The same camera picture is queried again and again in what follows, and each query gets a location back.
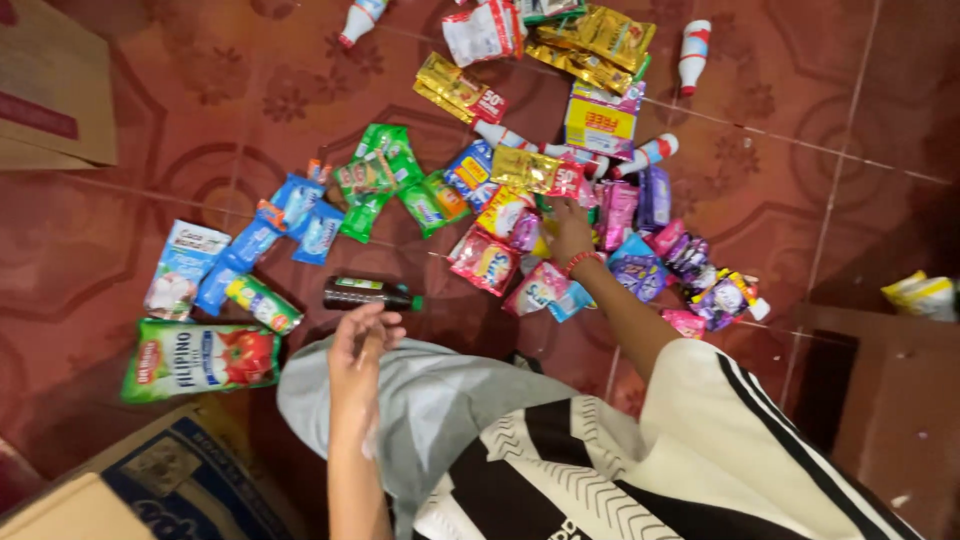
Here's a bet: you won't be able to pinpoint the person's right hand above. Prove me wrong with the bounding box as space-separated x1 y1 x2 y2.
544 198 601 265

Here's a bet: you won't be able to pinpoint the person's left hand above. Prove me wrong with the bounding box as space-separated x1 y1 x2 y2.
327 302 408 412

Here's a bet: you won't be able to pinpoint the dark bottle with green cap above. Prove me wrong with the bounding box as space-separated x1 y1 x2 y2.
323 275 426 313

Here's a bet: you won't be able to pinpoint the small pink sachet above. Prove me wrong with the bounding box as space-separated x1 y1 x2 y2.
509 210 543 254

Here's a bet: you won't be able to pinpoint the gold packet with red label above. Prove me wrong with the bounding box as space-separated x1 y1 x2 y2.
412 51 510 126
490 144 587 199

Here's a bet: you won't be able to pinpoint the yellow red sachet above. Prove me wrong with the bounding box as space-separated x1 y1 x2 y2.
475 186 537 241

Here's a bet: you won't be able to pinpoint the pink magenta packet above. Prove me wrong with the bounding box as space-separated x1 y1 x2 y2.
598 179 641 252

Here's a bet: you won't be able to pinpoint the pink white detergent packet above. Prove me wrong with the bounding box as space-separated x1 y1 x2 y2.
501 261 572 318

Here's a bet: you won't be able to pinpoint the light blue sachet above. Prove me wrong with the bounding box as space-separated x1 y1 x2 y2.
546 280 596 324

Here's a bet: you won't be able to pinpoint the red detergent packet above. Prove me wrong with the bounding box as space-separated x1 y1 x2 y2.
448 227 522 297

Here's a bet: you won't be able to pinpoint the blue yellow packet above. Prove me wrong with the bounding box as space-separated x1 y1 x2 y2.
443 140 501 213

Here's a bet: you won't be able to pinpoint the blue purple packet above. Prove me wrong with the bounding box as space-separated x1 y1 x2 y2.
607 233 670 304

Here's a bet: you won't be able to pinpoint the yellow white purple packet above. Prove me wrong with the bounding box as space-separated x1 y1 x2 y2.
563 80 647 162

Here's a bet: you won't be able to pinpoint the bright pink sachet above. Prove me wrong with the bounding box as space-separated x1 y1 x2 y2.
648 218 688 258

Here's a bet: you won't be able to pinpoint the green yellow seasoning pouch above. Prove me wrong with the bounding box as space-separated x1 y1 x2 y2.
224 274 306 336

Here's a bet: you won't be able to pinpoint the grey shorts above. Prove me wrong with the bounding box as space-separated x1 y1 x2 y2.
276 336 655 535

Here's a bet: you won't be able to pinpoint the green orange sachet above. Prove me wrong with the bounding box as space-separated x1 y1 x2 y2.
423 170 473 224

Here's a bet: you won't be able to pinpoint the dark purple sachet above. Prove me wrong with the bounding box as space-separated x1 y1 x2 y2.
663 235 715 289

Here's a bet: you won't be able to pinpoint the large gold packet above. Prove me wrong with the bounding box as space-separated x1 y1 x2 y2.
535 4 658 74
524 40 652 96

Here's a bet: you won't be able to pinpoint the green tomato sauce pouch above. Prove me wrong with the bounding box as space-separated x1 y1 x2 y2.
120 319 283 405

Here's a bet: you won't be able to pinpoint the white blue coconut packet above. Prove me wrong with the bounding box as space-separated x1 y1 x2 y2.
143 219 233 322

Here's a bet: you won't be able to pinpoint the white red packet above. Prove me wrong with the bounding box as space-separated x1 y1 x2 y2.
441 0 527 69

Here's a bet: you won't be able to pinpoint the green edged packet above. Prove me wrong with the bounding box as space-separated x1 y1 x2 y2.
516 0 588 25

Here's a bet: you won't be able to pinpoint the blue printed cardboard box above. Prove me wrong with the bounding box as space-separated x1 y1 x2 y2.
0 396 305 540

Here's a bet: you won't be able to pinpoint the white black striped shirt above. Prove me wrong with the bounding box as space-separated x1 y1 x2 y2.
411 337 925 540

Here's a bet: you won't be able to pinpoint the brown cardboard box with flaps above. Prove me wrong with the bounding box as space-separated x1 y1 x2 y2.
786 303 960 540

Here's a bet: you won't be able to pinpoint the plain brown cardboard box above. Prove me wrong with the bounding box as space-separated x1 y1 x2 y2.
0 0 119 171

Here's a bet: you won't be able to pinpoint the red bead bracelet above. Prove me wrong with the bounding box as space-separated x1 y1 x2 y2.
564 250 606 278

